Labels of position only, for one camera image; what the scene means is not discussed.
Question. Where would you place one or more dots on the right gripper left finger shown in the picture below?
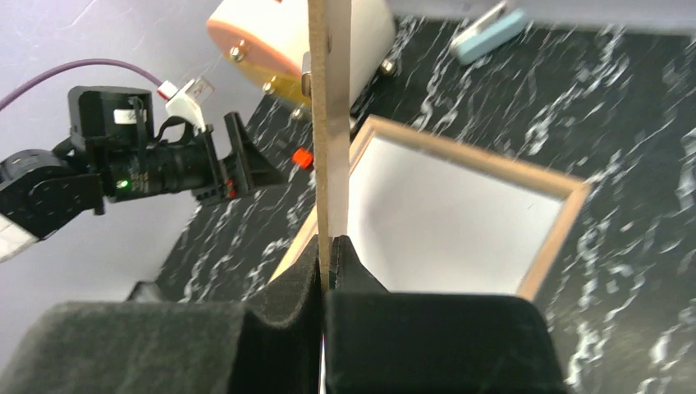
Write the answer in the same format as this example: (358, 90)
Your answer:
(270, 343)

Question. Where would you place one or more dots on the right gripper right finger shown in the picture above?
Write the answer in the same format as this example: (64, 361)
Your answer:
(377, 341)

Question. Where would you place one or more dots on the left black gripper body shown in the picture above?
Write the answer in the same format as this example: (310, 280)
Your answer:
(242, 173)

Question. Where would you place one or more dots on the white wooden picture frame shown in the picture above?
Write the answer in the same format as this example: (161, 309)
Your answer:
(570, 190)

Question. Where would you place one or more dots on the brown cardboard backing board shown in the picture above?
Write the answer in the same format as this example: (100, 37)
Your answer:
(329, 41)

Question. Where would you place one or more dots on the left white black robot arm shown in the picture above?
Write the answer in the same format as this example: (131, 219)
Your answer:
(115, 153)

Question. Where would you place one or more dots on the black orange marker pen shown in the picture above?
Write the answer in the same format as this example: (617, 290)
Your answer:
(303, 158)

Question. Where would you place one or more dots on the round cream drawer box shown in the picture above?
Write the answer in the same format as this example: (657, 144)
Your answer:
(268, 42)

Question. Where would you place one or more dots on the small light blue clip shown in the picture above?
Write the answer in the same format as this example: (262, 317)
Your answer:
(494, 28)

